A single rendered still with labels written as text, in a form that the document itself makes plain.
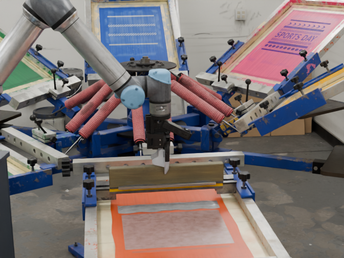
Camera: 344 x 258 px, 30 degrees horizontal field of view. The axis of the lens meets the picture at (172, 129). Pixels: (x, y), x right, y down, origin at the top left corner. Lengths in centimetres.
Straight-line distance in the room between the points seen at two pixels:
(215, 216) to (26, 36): 87
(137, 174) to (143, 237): 28
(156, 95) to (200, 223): 45
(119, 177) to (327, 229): 251
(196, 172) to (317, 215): 255
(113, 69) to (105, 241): 54
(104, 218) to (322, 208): 286
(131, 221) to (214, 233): 29
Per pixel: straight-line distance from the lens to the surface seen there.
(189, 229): 212
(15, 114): 374
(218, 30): 648
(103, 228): 215
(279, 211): 476
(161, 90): 216
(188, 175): 228
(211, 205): 231
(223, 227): 214
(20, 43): 214
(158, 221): 218
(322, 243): 432
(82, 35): 200
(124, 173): 225
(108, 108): 291
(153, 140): 220
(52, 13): 198
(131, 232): 211
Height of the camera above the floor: 183
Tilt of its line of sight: 16 degrees down
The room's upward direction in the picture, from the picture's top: 1 degrees counter-clockwise
